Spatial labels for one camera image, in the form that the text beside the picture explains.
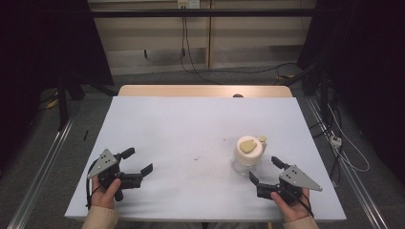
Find black metal stand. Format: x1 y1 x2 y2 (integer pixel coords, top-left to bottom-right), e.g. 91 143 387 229
281 60 333 123
54 71 86 132

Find black cable on wall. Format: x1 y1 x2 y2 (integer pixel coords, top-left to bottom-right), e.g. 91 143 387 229
179 15 299 86

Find white power strip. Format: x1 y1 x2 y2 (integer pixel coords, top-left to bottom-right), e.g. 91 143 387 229
329 135 344 149

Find person's right hand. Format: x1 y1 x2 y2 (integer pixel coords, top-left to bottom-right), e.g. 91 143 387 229
269 187 312 224

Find right hand-held gripper black cable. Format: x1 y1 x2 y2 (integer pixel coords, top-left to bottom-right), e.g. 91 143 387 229
286 187 315 219

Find white cable on floor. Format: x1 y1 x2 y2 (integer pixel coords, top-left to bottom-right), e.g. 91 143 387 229
327 104 371 174

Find white wall socket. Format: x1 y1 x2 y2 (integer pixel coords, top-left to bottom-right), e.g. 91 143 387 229
177 0 202 10

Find wooden table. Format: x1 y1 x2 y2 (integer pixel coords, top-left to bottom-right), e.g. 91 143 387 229
117 84 293 98

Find clear bottle with cream lid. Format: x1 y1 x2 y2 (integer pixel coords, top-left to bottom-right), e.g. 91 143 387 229
231 135 268 177

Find metal floor rail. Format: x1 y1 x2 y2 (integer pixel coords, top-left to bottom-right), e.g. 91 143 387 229
306 95 390 229
6 115 76 229

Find dark curtain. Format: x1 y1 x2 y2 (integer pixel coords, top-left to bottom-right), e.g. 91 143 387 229
296 0 405 185
0 0 115 179

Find left hand-held gripper black cable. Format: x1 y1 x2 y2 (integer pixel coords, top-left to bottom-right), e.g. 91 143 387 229
85 157 102 210

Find hand-held gripper black cable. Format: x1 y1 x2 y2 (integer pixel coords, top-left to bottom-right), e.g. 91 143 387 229
85 157 102 210
286 187 315 219

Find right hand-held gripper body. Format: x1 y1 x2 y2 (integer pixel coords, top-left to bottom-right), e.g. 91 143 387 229
256 164 324 205

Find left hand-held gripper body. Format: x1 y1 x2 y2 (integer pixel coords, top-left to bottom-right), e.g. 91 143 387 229
86 148 143 202

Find person's left hand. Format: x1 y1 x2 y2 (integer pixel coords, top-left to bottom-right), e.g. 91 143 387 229
90 176 122 210

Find wooden vertical strip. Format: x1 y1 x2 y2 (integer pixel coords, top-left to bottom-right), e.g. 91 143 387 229
205 0 214 70

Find black horizontal bar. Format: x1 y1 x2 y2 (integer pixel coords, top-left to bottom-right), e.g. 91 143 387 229
90 8 317 19

